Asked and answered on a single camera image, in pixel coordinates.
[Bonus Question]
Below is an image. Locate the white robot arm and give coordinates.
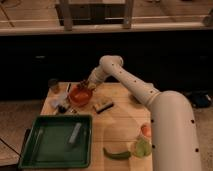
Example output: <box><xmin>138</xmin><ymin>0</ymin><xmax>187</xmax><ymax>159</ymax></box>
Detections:
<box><xmin>88</xmin><ymin>55</ymin><xmax>202</xmax><ymax>171</ymax></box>

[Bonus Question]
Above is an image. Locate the red bowl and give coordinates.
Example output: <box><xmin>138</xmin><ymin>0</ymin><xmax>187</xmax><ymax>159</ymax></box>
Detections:
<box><xmin>68</xmin><ymin>86</ymin><xmax>92</xmax><ymax>107</ymax></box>

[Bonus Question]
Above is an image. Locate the wooden block brush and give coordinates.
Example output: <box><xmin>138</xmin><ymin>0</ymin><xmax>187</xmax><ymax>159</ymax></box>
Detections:
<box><xmin>93</xmin><ymin>101</ymin><xmax>114</xmax><ymax>114</ymax></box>

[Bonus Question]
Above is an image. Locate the small dark jar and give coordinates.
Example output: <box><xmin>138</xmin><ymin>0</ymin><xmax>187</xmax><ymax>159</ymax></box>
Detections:
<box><xmin>48</xmin><ymin>79</ymin><xmax>60</xmax><ymax>94</ymax></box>

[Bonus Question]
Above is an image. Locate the white cloth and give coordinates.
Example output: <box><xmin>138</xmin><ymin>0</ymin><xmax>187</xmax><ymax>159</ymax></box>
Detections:
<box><xmin>50</xmin><ymin>93</ymin><xmax>69</xmax><ymax>108</ymax></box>

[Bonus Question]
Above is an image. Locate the small dark object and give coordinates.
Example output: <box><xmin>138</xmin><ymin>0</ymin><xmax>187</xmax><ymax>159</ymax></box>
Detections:
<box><xmin>58</xmin><ymin>105</ymin><xmax>67</xmax><ymax>114</ymax></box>

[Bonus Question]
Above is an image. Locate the clear tube in tray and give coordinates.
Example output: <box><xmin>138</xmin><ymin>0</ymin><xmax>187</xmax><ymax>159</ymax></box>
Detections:
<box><xmin>69</xmin><ymin>123</ymin><xmax>82</xmax><ymax>144</ymax></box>

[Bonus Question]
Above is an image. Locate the green plastic tray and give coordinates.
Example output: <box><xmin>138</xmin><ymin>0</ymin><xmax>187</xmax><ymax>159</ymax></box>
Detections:
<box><xmin>18</xmin><ymin>115</ymin><xmax>92</xmax><ymax>169</ymax></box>

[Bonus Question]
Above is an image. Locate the orange peach fruit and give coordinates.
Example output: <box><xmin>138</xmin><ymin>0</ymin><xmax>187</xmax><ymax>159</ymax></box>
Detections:
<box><xmin>141</xmin><ymin>124</ymin><xmax>152</xmax><ymax>138</ymax></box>

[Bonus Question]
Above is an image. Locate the green chili pepper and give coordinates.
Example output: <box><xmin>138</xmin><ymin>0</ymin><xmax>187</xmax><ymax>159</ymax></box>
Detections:
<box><xmin>103</xmin><ymin>148</ymin><xmax>131</xmax><ymax>160</ymax></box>

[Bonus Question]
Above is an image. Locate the dark object on floor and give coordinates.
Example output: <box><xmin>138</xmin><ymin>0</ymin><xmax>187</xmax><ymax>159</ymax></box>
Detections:
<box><xmin>188</xmin><ymin>92</ymin><xmax>212</xmax><ymax>108</ymax></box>

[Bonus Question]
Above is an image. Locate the wooden frame stand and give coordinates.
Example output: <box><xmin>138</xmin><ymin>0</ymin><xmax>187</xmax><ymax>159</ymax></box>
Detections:
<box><xmin>54</xmin><ymin>0</ymin><xmax>134</xmax><ymax>32</ymax></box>

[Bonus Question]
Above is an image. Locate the black cable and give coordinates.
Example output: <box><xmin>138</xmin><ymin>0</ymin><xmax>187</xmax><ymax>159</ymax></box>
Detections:
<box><xmin>0</xmin><ymin>137</ymin><xmax>23</xmax><ymax>158</ymax></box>

